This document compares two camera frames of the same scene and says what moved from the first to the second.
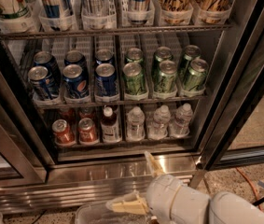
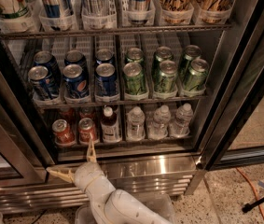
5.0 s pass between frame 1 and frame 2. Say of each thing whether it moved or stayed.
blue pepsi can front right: stayed
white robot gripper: moved
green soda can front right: stayed
